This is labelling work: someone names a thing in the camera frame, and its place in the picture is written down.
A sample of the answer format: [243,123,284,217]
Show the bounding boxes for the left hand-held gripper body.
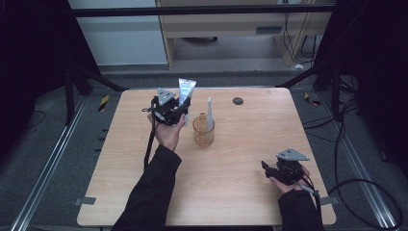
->
[141,88,190,127]

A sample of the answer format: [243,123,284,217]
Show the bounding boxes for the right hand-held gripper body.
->
[269,146,312,187]

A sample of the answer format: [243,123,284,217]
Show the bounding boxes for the silver toothpaste tube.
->
[177,77,197,128]

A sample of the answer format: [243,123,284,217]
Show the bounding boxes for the white electric toothbrush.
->
[205,96,216,133]

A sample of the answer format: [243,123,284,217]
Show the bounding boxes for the amber transparent cup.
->
[191,113,216,148]

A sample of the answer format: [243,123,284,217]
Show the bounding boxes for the person's right hand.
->
[268,165,312,194]

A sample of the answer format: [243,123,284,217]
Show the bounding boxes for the person's left hand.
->
[146,114,188,152]

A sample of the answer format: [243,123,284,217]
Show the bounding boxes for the grey tape strip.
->
[319,195,340,206]
[74,196,97,206]

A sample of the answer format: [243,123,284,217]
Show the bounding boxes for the yellow black floor tape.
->
[97,94,111,113]
[303,91,321,107]

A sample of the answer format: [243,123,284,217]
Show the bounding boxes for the white cabinet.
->
[67,0,168,66]

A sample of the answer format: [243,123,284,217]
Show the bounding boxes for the light wooden desk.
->
[156,0,336,70]

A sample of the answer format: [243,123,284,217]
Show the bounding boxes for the black metal stand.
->
[63,61,129,127]
[277,62,343,123]

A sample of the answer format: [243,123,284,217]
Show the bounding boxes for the black curtain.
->
[316,0,408,176]
[0,0,99,158]

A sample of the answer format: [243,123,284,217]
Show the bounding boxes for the right hand-held gripper cable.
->
[299,172,323,222]

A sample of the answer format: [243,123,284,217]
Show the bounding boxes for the hand-held gripper cable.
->
[299,172,323,222]
[142,115,161,171]

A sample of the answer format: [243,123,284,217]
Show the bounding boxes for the left hand-held gripper cable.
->
[142,115,161,171]

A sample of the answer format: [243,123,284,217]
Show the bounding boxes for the black looped floor cable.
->
[326,95,404,231]

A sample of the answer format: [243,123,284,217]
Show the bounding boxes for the aluminium floor rail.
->
[9,95,88,231]
[323,92,398,230]

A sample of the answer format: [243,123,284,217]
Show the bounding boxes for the black horizontal frame bar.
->
[70,4,336,17]

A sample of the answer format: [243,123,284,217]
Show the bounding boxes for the black cables under desk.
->
[281,13,319,65]

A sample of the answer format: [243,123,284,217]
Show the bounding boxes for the thin black floor cable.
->
[27,110,46,130]

